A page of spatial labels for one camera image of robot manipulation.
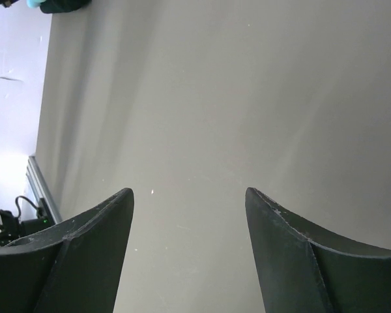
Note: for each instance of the folded light blue t-shirt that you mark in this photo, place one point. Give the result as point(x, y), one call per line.
point(35, 3)

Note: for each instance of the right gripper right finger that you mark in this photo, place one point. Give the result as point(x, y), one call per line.
point(303, 267)

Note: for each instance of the folded black t-shirt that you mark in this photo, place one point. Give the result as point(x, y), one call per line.
point(62, 6)

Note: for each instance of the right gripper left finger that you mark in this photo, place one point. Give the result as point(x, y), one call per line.
point(73, 266)

